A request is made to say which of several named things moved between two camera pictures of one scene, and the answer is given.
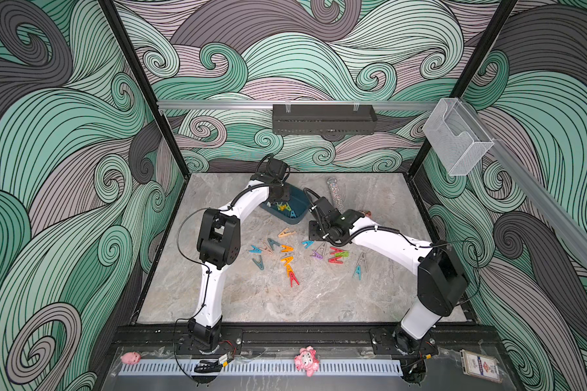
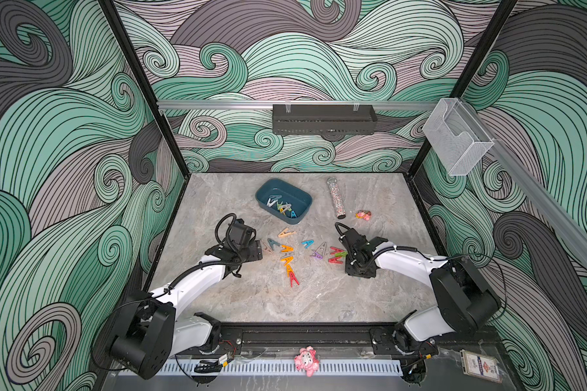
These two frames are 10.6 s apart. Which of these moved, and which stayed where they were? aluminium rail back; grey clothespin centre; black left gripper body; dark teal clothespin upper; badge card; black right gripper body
Moved: black right gripper body; black left gripper body
Stayed: aluminium rail back; grey clothespin centre; dark teal clothespin upper; badge card
